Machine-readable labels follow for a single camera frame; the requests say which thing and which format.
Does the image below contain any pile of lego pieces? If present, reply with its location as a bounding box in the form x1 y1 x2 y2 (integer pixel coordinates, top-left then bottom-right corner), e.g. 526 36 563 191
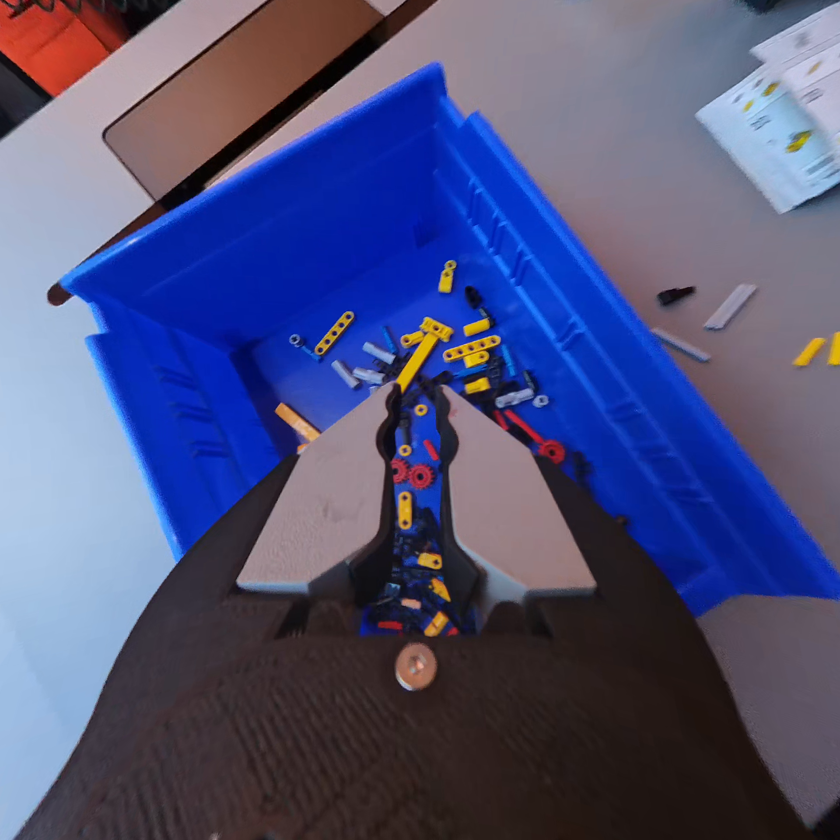
272 259 592 637

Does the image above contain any lego instruction booklet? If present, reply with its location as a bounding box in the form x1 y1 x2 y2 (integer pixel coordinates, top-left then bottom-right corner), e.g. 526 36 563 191
694 3 840 215

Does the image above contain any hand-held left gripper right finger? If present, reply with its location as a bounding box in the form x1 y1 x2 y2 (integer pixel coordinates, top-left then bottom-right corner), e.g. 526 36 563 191
430 384 599 611

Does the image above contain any desk cable flap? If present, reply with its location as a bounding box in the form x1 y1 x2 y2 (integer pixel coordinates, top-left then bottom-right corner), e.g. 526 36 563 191
101 0 388 201

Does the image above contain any orange seat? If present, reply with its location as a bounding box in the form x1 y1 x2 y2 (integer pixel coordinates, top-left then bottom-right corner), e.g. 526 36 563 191
0 0 129 98

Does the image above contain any blue plastic storage bin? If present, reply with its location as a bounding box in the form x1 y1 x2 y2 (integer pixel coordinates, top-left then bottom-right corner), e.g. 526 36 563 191
59 62 840 618

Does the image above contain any thin grey lego axle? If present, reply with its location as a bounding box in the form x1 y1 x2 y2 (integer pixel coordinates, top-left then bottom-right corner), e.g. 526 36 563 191
651 328 711 364

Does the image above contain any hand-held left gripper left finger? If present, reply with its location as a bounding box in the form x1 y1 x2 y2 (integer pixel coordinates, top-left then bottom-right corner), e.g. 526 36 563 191
235 382 403 608

